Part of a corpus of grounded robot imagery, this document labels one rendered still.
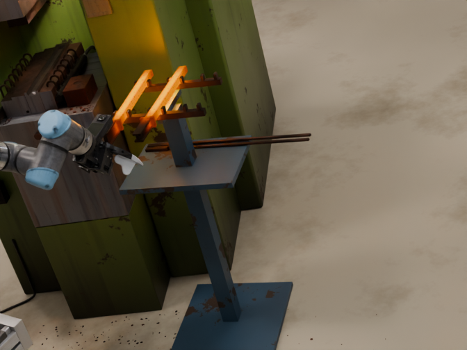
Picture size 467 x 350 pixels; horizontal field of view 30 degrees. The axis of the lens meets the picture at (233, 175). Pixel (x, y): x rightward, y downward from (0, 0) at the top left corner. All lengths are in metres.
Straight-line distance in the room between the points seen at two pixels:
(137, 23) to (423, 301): 1.44
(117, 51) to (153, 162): 0.43
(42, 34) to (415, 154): 1.76
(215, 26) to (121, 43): 0.53
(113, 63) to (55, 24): 0.46
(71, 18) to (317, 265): 1.39
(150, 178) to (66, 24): 0.89
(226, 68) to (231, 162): 0.80
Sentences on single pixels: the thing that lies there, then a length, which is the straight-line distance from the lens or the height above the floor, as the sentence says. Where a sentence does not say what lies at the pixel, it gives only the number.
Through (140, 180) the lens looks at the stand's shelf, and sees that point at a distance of 2.95.
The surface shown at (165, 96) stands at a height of 0.99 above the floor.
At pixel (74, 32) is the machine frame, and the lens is 3.57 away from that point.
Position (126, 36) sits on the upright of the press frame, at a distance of 3.14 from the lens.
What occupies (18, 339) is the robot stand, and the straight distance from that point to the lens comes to 2.44.
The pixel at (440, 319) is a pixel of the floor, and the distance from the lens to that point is 3.21.
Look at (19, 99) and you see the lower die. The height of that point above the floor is 0.98.
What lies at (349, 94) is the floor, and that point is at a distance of 4.76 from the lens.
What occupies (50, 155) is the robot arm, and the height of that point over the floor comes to 1.19.
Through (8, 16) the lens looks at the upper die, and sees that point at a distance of 3.07.
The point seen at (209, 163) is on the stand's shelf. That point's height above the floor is 0.72.
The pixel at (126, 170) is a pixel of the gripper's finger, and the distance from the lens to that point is 2.42.
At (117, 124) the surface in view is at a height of 0.99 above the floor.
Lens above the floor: 2.15
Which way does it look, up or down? 30 degrees down
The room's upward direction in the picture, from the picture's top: 15 degrees counter-clockwise
